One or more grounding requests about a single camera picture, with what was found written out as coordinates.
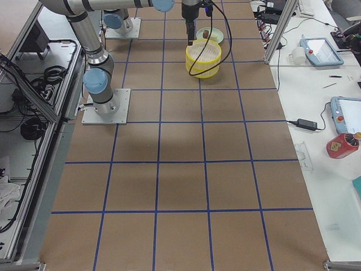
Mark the white cloth rag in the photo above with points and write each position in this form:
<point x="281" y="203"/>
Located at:
<point x="9" y="191"/>

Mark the black power adapter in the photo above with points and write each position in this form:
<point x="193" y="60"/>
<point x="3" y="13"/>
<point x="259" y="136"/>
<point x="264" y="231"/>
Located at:
<point x="305" y="124"/>

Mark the yellow steamer bottom layer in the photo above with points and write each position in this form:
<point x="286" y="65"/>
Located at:
<point x="201" y="71"/>

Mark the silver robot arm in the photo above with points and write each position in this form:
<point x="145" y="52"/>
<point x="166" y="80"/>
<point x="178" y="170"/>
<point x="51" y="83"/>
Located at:
<point x="98" y="78"/>
<point x="118" y="20"/>

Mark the aluminium frame post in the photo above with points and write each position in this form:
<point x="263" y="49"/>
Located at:
<point x="285" y="17"/>

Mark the yellow steamer top layer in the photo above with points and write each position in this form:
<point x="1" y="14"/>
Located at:
<point x="203" y="52"/>

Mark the near blue teach pendant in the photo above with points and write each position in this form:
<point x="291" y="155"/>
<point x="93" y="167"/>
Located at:
<point x="346" y="114"/>

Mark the white bun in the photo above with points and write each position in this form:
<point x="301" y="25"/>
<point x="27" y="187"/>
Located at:
<point x="214" y="36"/>

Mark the blue teach pendant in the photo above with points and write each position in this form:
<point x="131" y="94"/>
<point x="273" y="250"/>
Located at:
<point x="346" y="114"/>
<point x="320" y="52"/>

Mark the red emergency stop box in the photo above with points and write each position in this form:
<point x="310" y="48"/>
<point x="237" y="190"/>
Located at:
<point x="343" y="145"/>

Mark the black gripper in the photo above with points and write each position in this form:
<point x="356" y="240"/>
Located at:
<point x="188" y="11"/>

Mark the white mug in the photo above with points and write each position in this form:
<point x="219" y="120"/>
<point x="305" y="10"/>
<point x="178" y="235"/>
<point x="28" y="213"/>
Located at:
<point x="297" y="56"/>

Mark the pale green plate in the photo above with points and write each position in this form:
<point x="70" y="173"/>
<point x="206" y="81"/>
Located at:
<point x="211" y="30"/>

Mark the yellow steamer layer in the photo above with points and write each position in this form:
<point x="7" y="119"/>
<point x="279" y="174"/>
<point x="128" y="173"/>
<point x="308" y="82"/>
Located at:
<point x="201" y="71"/>
<point x="203" y="52"/>

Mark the brown bun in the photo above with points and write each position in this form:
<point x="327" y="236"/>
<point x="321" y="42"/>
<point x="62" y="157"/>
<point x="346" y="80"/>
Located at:
<point x="205" y="34"/>

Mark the far blue teach pendant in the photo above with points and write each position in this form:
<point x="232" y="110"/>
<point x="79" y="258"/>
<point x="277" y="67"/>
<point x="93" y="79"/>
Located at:
<point x="320" y="52"/>

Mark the clear plastic bracket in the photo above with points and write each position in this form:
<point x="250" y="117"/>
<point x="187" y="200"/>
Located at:
<point x="303" y="157"/>

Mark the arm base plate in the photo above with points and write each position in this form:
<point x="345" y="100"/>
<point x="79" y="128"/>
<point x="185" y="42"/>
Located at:
<point x="130" y="30"/>
<point x="113" y="112"/>

